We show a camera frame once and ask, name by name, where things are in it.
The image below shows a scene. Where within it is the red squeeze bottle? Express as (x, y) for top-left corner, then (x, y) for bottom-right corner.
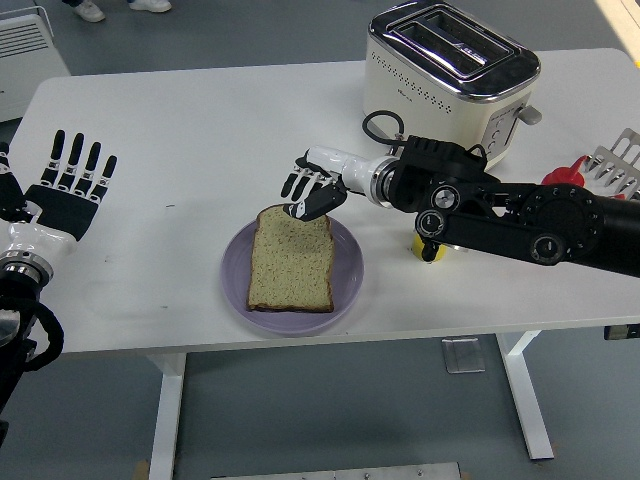
(541, 155), (594, 187)

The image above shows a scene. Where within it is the metal toast rack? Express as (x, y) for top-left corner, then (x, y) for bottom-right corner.
(582, 127), (640, 199)

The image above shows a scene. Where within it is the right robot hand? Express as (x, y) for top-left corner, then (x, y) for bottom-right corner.
(280, 144), (381, 222)

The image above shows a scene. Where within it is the black table control box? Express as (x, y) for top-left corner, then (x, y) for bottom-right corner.
(603, 324), (640, 342)

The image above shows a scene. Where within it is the purple round plate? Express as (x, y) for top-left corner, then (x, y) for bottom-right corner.
(221, 219), (365, 336)

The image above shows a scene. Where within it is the cream and chrome toaster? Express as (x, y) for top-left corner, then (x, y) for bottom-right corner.
(363, 1), (544, 174)

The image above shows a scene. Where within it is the slice of bread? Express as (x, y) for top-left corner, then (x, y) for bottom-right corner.
(244, 203), (335, 314)

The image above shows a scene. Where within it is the long metal base plate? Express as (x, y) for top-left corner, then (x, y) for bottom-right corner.
(209, 461), (462, 480)

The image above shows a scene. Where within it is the white table leg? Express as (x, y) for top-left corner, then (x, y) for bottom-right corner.
(146, 351), (189, 480)
(494, 330), (556, 461)

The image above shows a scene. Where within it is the yellow squeeze bottle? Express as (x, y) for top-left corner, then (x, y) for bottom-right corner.
(411, 232), (448, 263)

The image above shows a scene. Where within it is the person's white shoe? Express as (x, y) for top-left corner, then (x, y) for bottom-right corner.
(71, 0), (106, 24)
(128, 0), (172, 14)

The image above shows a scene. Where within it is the small metal floor plate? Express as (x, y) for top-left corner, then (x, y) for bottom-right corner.
(441, 338), (486, 374)

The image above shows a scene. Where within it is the white slatted heater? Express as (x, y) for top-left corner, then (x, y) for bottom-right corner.
(0, 7), (73, 124)

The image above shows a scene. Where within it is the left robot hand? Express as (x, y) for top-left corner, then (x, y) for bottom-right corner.
(0, 129), (119, 266)

